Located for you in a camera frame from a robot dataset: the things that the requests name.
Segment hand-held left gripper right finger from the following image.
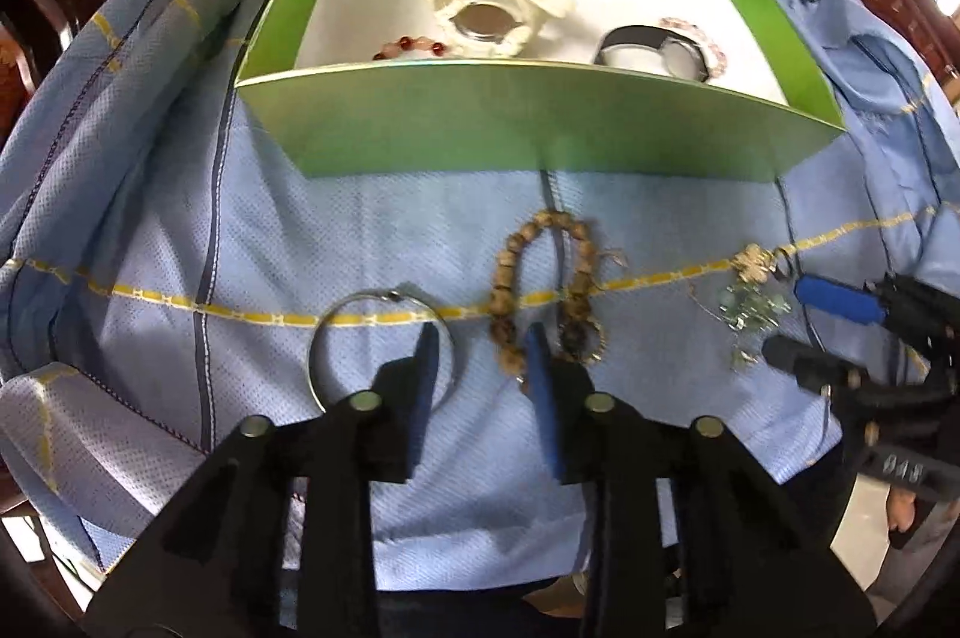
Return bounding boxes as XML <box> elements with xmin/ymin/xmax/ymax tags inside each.
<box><xmin>523</xmin><ymin>323</ymin><xmax>878</xmax><ymax>638</ymax></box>

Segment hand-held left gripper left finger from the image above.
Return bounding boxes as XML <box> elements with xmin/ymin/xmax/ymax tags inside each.
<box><xmin>82</xmin><ymin>323</ymin><xmax>443</xmax><ymax>638</ymax></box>

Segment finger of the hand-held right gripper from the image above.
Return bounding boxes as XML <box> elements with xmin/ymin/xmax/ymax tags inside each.
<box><xmin>793</xmin><ymin>272</ymin><xmax>938</xmax><ymax>340</ymax></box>
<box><xmin>761</xmin><ymin>334</ymin><xmax>890</xmax><ymax>397</ymax></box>

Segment silver charm chain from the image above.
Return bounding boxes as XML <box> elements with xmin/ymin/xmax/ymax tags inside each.
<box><xmin>686</xmin><ymin>244</ymin><xmax>792</xmax><ymax>373</ymax></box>

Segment silver bangle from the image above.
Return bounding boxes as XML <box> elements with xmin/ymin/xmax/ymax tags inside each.
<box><xmin>307</xmin><ymin>289</ymin><xmax>460</xmax><ymax>414</ymax></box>

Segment wooden bead bracelet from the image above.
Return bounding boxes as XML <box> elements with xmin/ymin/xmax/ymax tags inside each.
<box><xmin>487</xmin><ymin>210</ymin><xmax>605</xmax><ymax>384</ymax></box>

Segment green cardboard box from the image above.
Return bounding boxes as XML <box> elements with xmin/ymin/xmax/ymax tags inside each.
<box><xmin>234</xmin><ymin>0</ymin><xmax>847</xmax><ymax>183</ymax></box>

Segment person's right hand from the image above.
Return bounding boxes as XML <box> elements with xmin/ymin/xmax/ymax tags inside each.
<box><xmin>887</xmin><ymin>484</ymin><xmax>920</xmax><ymax>535</ymax></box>

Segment grey garment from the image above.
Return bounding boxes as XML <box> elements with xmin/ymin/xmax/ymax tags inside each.
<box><xmin>874</xmin><ymin>518</ymin><xmax>960</xmax><ymax>605</ymax></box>

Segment light blue cloth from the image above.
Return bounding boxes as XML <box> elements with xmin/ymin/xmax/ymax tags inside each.
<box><xmin>0</xmin><ymin>0</ymin><xmax>960</xmax><ymax>590</ymax></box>

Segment black and silver wristwatch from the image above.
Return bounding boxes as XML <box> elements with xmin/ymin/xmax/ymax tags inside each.
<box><xmin>592</xmin><ymin>24</ymin><xmax>713</xmax><ymax>84</ymax></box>

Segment small red patterned cushion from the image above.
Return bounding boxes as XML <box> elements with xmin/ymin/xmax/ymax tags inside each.
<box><xmin>0</xmin><ymin>34</ymin><xmax>35</xmax><ymax>118</ymax></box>

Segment pink bead bracelet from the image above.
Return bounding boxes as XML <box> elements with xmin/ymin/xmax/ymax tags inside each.
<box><xmin>660</xmin><ymin>17</ymin><xmax>730</xmax><ymax>78</ymax></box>

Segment red bead bracelet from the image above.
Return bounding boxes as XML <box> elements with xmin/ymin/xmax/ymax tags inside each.
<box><xmin>373</xmin><ymin>34</ymin><xmax>451</xmax><ymax>61</ymax></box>

